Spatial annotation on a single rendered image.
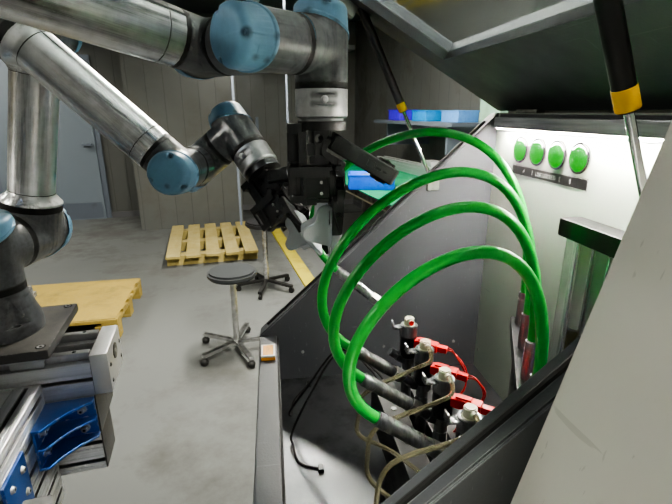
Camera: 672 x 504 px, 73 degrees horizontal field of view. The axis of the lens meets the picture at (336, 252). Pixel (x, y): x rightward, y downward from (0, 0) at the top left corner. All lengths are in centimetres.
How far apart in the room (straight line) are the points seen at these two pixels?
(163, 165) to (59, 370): 47
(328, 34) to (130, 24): 24
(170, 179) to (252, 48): 32
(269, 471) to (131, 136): 57
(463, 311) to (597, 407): 78
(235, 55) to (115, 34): 14
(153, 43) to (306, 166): 24
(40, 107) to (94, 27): 47
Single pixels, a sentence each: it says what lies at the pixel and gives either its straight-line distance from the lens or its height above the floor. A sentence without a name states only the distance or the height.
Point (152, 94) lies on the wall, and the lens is 612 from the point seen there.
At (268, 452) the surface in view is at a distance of 77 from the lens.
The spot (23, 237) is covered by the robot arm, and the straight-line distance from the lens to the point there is 107.
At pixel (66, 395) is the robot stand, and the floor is 91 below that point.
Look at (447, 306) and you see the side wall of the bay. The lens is 115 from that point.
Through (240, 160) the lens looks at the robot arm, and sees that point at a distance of 90.
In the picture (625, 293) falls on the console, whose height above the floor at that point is 132.
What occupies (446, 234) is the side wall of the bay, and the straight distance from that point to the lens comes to 108.
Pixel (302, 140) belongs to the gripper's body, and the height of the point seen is 141.
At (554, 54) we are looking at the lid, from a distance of 75.
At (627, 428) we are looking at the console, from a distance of 40.
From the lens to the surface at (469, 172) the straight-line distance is 63.
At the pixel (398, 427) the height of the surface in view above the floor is 111.
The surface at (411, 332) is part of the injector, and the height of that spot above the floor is 111.
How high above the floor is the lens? 145
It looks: 17 degrees down
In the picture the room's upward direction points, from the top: straight up
